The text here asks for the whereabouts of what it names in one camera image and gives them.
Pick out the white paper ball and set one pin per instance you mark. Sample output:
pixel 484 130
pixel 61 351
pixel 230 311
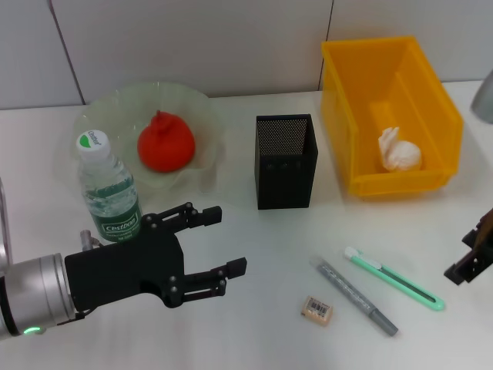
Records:
pixel 400 154

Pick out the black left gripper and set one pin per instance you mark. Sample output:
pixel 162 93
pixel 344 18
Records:
pixel 127 270

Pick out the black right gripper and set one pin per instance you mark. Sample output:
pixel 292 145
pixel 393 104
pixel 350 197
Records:
pixel 487 235

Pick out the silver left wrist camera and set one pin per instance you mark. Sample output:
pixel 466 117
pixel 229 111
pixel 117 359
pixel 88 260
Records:
pixel 4 231

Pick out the clear green glass fruit plate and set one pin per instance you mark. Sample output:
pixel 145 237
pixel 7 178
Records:
pixel 115 108

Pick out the beige eraser with barcode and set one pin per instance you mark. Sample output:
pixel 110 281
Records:
pixel 316 310

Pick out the yellow plastic bin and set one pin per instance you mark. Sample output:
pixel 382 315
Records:
pixel 346 115

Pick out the mint green utility knife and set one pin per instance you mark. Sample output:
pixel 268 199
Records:
pixel 400 283

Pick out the grey glitter pen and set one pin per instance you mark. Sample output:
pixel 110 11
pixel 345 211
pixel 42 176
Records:
pixel 346 291

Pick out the clear green-label water bottle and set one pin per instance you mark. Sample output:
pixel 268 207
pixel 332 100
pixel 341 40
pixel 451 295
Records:
pixel 109 200

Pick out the black mesh pen holder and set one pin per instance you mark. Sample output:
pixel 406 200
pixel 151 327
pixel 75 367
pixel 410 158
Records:
pixel 285 181

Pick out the silver round connector stub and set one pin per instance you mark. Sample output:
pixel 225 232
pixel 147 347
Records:
pixel 86 239

